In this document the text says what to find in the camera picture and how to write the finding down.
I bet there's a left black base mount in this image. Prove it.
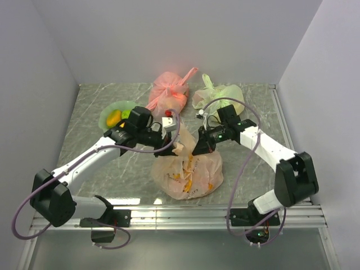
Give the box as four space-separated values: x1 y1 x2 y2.
79 209 132 250

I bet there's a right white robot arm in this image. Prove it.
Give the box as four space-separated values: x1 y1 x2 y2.
192 105 319 225

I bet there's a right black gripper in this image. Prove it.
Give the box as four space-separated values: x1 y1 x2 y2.
192 124 228 156

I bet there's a pink tied plastic bag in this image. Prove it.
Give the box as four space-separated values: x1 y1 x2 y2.
146 67 198 119

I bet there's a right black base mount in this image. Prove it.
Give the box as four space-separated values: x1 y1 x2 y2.
226 207 286 247

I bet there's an orange plastic bag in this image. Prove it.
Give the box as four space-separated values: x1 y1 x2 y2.
151 124 224 200

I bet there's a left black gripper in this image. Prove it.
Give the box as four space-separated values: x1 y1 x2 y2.
137 127 179 157

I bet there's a light green plate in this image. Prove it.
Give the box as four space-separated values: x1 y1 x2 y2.
98 101 138 132

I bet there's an orange green fake mango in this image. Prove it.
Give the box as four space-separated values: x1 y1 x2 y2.
106 110 122 128

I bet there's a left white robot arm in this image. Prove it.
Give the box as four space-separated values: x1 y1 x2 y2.
30 106 180 227

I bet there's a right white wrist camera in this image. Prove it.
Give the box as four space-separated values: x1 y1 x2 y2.
196 109 209 131

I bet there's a green fake lime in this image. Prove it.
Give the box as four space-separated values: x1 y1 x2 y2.
121 110 131 119

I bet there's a green tied plastic bag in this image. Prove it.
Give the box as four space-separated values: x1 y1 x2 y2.
192 74 245 116

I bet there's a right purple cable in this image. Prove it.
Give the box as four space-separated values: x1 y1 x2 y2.
202 97 287 246

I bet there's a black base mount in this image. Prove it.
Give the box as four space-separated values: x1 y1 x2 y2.
226 207 286 247
79 209 132 250

